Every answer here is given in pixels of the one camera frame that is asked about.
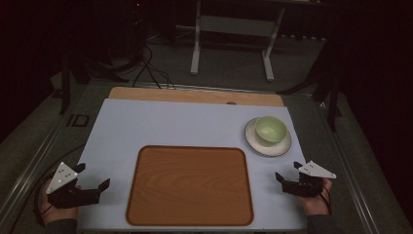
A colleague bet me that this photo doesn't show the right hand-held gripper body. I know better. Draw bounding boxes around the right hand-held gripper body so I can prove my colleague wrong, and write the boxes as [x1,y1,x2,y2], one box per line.
[282,160,337,198]

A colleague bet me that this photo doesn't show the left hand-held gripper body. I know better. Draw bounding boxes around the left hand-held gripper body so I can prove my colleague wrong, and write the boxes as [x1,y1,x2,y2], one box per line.
[46,161,101,210]

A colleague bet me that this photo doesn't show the person's right hand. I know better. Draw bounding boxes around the person's right hand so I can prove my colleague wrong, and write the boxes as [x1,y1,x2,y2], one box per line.
[296,177,333,216]

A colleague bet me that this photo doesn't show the person's left hand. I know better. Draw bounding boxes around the person's left hand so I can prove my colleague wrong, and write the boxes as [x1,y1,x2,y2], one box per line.
[40,179,82,226]

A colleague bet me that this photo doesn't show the white plate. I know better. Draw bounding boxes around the white plate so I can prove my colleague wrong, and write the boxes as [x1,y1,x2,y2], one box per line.
[244,116,292,158]

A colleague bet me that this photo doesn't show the pale green bowl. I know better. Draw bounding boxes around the pale green bowl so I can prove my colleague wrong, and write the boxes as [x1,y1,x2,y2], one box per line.
[254,115,289,144]

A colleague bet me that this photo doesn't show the black tripod stand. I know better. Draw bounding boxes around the black tripod stand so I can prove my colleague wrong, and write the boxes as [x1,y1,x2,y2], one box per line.
[53,53,130,115]
[276,48,344,133]

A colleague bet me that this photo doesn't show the pale blue table mat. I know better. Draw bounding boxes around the pale blue table mat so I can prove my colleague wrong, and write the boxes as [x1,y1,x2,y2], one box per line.
[77,97,309,232]

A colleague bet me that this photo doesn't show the brown wooden tray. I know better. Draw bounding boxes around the brown wooden tray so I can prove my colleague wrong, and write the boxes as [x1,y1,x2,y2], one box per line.
[125,144,255,227]

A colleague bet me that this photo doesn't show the right hand-held gripper black cable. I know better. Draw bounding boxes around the right hand-held gripper black cable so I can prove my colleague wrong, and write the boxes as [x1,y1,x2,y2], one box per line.
[319,185,333,215]

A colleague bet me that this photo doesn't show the grey metal rail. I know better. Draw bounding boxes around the grey metal rail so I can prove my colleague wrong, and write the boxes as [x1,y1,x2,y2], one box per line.
[0,111,71,225]
[316,96,382,234]

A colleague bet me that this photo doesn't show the black floor bracket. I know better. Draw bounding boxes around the black floor bracket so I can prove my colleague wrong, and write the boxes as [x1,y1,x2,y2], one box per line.
[66,113,91,129]

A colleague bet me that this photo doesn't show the black floor cables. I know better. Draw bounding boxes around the black floor cables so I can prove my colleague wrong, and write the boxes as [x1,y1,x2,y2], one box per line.
[131,42,177,91]

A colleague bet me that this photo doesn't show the white metal stand frame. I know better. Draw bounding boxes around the white metal stand frame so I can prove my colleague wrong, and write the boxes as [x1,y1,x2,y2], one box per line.
[190,0,286,83]

